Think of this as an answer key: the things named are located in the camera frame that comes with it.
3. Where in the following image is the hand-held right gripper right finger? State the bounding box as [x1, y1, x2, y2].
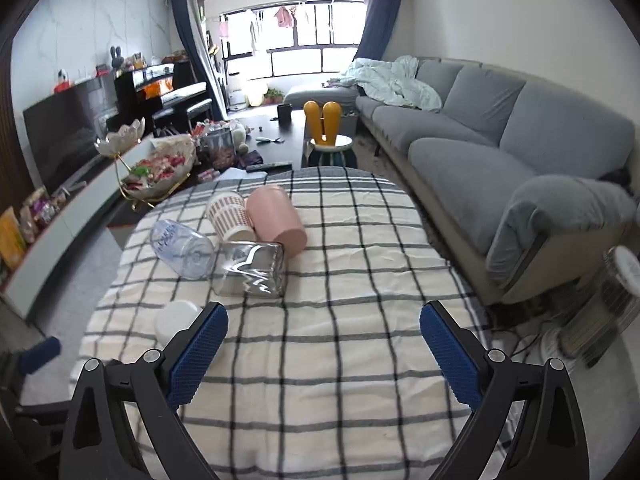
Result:
[419, 300, 591, 480]

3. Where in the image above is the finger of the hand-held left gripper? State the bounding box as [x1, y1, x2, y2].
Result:
[0, 337, 62, 386]

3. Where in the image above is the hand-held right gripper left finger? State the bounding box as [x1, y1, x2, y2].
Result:
[58, 301, 229, 480]

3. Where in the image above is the pink cup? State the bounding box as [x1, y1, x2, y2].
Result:
[245, 185, 308, 259]

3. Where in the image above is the white cup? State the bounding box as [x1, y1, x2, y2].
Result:
[154, 300, 202, 347]

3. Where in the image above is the square glass cup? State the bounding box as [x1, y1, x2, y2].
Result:
[212, 241, 288, 298]

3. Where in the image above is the striped paper cup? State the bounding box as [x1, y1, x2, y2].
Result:
[206, 192, 256, 246]

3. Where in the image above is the checked tablecloth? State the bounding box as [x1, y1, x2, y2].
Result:
[70, 167, 521, 480]

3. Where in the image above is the white television cabinet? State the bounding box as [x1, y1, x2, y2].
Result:
[0, 140, 166, 321]

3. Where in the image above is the white floor fan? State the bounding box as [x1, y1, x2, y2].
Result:
[541, 246, 640, 369]

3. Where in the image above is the tiered snack bowl stand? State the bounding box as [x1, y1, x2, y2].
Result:
[94, 117, 198, 209]

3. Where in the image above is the grey sofa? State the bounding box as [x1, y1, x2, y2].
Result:
[283, 56, 637, 306]

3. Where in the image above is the clear snack jar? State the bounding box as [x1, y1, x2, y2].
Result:
[199, 127, 237, 171]

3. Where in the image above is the black television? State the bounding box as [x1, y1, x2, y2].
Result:
[23, 77, 121, 196]

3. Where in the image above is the dark coffee table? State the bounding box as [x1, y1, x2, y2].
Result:
[195, 109, 308, 181]

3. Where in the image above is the yellow rabbit-ear stool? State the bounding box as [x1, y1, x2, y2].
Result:
[303, 100, 358, 168]

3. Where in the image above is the black piano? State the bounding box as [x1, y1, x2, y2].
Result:
[113, 59, 214, 132]

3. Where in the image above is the crumpled white blanket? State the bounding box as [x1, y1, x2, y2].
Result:
[332, 56, 443, 112]

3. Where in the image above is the blue curtain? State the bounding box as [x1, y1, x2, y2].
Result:
[354, 0, 405, 64]
[169, 0, 227, 122]

